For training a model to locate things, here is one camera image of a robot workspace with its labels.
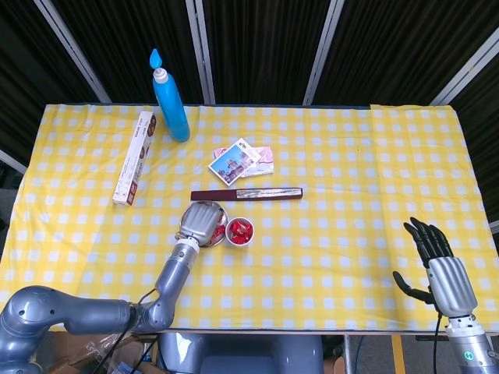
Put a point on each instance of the brown cardboard box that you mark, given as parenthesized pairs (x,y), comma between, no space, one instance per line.
(70,348)

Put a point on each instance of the postcard with building picture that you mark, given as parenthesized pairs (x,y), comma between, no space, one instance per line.
(232,163)

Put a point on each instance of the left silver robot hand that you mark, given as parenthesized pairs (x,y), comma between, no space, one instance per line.
(200,224)

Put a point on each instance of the long white wrap box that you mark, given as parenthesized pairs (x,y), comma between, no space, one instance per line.
(134,159)

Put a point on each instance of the yellow floor tape strip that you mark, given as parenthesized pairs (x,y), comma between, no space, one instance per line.
(397,354)

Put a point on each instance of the blue detergent bottle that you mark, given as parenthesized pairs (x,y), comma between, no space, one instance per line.
(171,109)

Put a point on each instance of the white frame post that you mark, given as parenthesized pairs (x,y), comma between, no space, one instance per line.
(324,50)
(11,160)
(201,50)
(75,54)
(495,227)
(468,78)

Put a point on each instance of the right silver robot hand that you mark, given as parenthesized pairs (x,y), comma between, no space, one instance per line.
(450,284)

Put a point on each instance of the metal table leg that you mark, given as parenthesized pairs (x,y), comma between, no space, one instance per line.
(350,354)

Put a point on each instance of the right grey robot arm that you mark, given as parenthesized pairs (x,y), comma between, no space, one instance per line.
(473,350)

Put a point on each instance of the yellow white checkered tablecloth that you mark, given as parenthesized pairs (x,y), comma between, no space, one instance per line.
(312,253)

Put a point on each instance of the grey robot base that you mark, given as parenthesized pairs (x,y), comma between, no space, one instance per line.
(241,354)

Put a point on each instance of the round steel plate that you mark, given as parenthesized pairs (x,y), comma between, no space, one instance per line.
(225,217)

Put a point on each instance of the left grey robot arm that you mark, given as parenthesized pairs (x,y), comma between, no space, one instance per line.
(78,311)

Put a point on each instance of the clear plastic bag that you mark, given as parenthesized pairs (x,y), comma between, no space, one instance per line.
(103,354)

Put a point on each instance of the white paper cup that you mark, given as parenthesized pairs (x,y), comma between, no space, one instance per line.
(239,218)

